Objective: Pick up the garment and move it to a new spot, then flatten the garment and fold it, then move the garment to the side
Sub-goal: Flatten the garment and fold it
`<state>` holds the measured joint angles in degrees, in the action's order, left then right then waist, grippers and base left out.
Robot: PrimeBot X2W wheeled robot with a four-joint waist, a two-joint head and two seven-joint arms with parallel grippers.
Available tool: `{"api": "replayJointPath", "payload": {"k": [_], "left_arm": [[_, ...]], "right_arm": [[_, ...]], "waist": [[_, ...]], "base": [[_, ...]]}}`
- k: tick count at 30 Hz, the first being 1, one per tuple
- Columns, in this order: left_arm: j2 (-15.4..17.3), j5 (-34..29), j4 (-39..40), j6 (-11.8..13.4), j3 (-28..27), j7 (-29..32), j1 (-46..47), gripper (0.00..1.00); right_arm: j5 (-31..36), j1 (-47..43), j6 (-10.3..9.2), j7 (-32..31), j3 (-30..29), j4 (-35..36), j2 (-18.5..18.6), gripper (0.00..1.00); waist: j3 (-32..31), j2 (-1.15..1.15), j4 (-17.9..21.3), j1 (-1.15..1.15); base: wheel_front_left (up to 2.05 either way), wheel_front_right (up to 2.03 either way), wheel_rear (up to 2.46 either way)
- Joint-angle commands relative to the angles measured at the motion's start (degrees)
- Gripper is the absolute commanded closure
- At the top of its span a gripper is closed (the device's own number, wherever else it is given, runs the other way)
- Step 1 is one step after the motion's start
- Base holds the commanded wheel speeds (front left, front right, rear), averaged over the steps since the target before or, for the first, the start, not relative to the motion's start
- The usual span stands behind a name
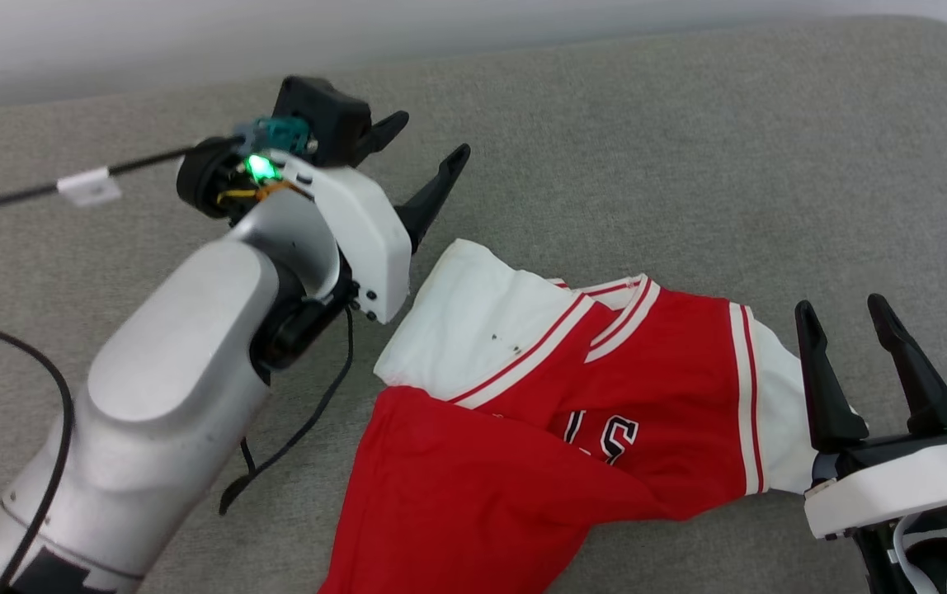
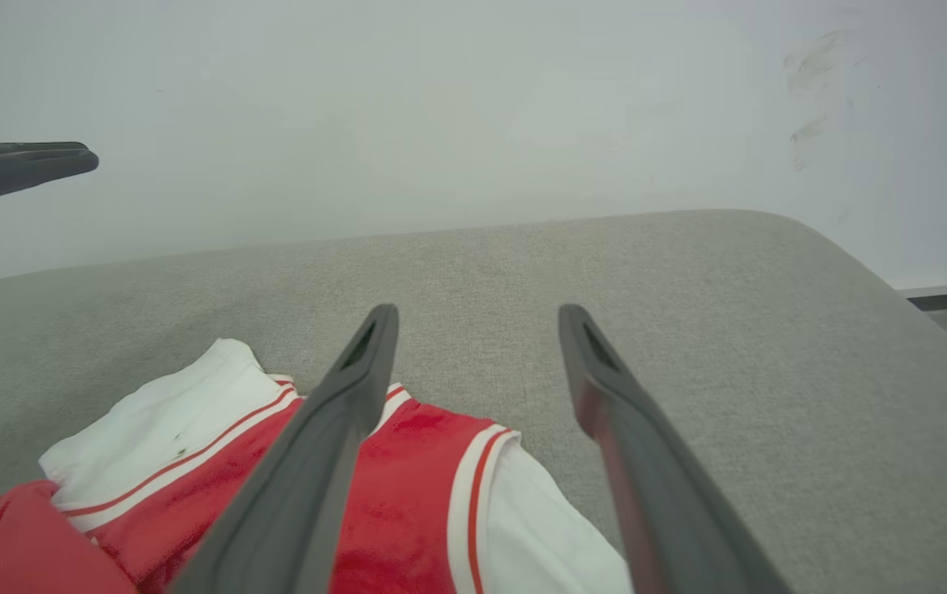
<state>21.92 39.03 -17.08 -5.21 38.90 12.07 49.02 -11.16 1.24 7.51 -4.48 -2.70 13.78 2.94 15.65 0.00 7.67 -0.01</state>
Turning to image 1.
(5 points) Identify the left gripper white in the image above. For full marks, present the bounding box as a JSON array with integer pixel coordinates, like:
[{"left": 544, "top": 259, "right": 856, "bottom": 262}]
[{"left": 177, "top": 110, "right": 472, "bottom": 325}]

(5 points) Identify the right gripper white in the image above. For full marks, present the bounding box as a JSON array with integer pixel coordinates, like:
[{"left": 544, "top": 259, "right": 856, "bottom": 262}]
[{"left": 794, "top": 292, "right": 947, "bottom": 542}]

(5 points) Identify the red and white jersey shirt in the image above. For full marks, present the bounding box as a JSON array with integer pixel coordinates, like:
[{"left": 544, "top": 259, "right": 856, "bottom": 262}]
[{"left": 318, "top": 238, "right": 858, "bottom": 594}]

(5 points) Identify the teal cable connector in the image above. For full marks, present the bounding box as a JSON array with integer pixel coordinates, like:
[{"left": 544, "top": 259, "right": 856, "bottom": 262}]
[{"left": 234, "top": 117, "right": 311, "bottom": 158}]

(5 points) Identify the black cable with white tag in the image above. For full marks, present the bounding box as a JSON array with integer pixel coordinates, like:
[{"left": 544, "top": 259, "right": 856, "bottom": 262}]
[{"left": 0, "top": 144, "right": 196, "bottom": 222}]

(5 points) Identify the white cable label tag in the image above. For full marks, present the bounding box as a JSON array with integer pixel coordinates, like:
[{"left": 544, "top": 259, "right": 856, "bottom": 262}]
[{"left": 57, "top": 167, "right": 123, "bottom": 207}]

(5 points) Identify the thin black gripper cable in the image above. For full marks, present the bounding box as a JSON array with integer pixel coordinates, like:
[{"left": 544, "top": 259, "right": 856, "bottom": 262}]
[{"left": 219, "top": 305, "right": 356, "bottom": 517}]

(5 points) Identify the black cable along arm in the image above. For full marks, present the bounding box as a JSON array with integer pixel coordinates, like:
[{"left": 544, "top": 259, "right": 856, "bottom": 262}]
[{"left": 0, "top": 309, "right": 77, "bottom": 594}]

